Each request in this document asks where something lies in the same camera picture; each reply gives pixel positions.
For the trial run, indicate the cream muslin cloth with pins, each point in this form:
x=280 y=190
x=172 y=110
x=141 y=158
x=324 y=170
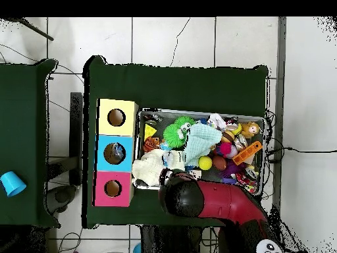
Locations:
x=150 y=166

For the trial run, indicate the mint green muslin cloth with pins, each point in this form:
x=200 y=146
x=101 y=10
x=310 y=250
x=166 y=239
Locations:
x=202 y=138

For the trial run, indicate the red soda can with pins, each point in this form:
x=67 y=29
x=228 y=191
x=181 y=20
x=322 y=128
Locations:
x=247 y=181

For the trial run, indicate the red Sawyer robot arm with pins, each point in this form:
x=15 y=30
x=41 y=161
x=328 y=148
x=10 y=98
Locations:
x=221 y=203

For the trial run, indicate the shallow clear mesh bin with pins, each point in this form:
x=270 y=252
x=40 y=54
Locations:
x=138 y=153

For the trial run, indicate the wooden box with three holes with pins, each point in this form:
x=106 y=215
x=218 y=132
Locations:
x=126 y=153

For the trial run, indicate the large green spiky ball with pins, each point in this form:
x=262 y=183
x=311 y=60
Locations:
x=175 y=136

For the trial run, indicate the orange tiger plush toy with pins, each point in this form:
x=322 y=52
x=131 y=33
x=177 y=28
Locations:
x=151 y=144

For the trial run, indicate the yellow cheese wedge toy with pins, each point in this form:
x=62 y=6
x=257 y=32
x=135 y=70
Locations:
x=150 y=130

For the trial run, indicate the small green spiky ball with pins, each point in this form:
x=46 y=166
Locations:
x=185 y=121

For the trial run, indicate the yellow green rubber ball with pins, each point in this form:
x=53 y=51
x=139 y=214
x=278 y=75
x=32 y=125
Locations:
x=205 y=163

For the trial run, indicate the pink spiky ball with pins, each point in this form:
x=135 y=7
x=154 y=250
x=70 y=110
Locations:
x=226 y=149

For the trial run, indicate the orange plastic toy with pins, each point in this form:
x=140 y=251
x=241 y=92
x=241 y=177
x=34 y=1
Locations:
x=247 y=153

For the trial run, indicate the small brown plush doll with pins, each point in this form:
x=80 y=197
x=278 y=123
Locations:
x=253 y=128

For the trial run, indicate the green cloth side table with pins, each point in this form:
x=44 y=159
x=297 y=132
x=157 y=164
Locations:
x=26 y=132

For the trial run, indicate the blue plastic cup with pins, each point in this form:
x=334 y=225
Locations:
x=11 y=183

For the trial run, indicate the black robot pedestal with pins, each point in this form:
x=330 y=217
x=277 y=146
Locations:
x=168 y=242

